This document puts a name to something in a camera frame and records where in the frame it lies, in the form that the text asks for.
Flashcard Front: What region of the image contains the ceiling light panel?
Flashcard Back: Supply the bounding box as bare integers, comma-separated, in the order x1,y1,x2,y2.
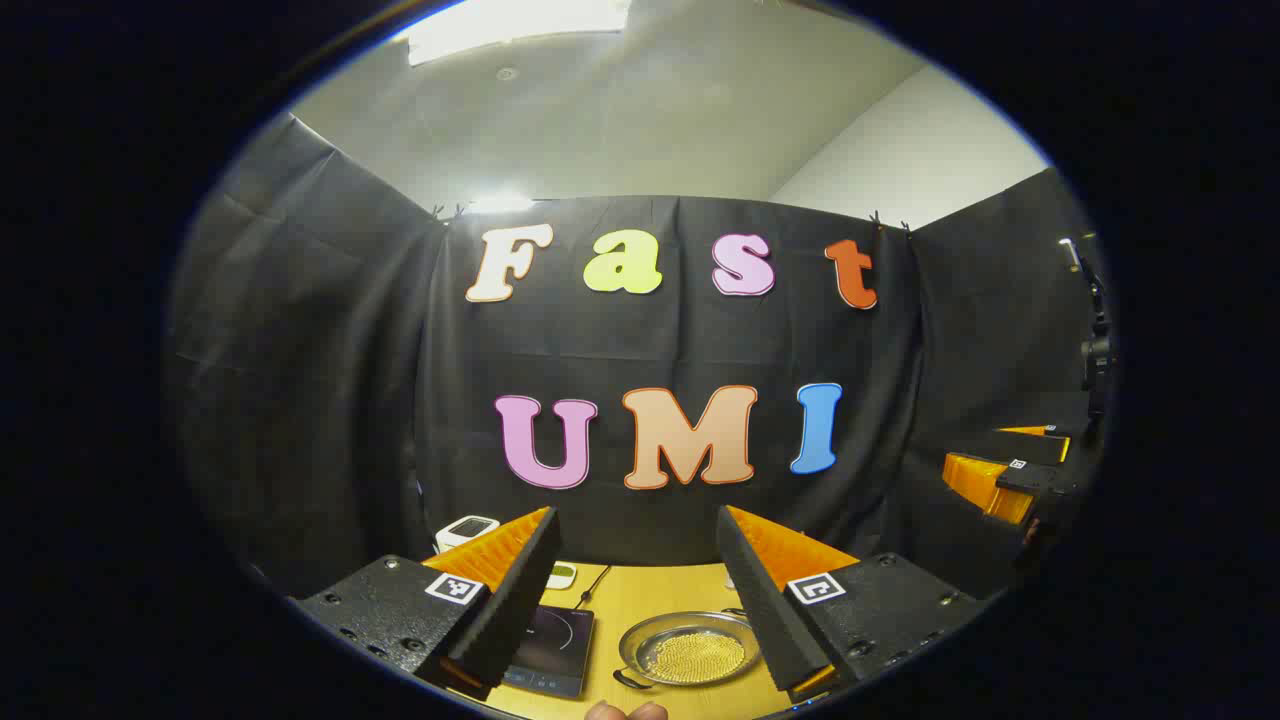
405,0,633,67

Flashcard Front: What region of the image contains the white toaster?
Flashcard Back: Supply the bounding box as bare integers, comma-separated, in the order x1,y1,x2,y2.
435,515,501,554

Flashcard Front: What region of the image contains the black backdrop cloth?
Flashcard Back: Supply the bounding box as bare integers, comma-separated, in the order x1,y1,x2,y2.
165,112,1111,601

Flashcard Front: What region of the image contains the stainless steel pot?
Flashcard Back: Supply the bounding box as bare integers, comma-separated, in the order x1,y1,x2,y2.
612,608,763,691

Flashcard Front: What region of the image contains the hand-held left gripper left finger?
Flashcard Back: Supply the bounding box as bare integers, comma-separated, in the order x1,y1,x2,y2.
295,506,563,701

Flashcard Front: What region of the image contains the black induction cooktop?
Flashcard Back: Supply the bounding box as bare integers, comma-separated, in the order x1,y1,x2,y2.
500,603,596,699

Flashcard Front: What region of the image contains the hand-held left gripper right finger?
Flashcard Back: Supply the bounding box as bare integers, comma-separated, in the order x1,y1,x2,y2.
716,505,986,706

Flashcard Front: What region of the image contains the pile of soybeans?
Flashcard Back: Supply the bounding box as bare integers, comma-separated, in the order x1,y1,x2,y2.
650,630,747,685

